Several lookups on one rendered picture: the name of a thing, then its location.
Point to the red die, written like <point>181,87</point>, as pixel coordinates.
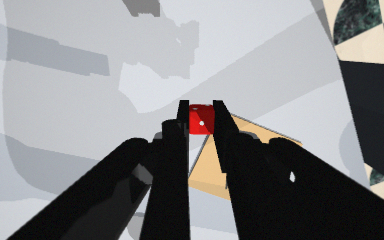
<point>201,119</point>

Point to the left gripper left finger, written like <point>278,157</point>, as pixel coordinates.
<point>100,204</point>

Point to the tan square mat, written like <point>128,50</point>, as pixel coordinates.
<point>206,175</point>

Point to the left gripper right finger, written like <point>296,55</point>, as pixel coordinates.
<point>326,204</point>

